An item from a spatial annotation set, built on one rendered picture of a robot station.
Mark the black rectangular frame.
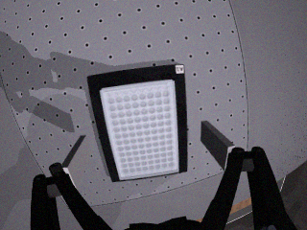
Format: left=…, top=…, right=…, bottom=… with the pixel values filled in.
left=87, top=64, right=187, bottom=182

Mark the white well plate lid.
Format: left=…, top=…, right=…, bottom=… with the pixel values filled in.
left=100, top=80, right=179, bottom=180

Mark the grey perforated base plate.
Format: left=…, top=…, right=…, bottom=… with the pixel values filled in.
left=0, top=0, right=249, bottom=207

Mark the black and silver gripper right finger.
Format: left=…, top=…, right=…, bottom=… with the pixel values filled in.
left=198, top=121, right=297, bottom=230

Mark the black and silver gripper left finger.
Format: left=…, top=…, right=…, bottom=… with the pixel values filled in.
left=31, top=135, right=112, bottom=230

